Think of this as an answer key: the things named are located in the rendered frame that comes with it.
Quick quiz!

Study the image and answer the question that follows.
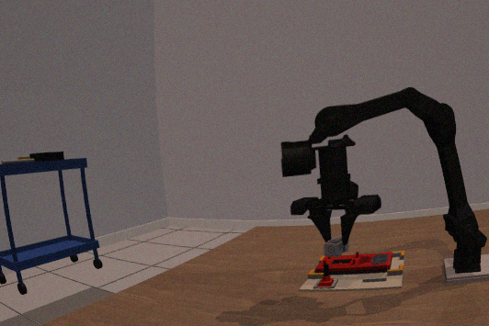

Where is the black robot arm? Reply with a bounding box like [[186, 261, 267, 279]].
[[281, 87, 487, 274]]

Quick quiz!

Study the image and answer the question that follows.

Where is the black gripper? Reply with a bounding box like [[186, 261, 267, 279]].
[[290, 169, 381, 245]]

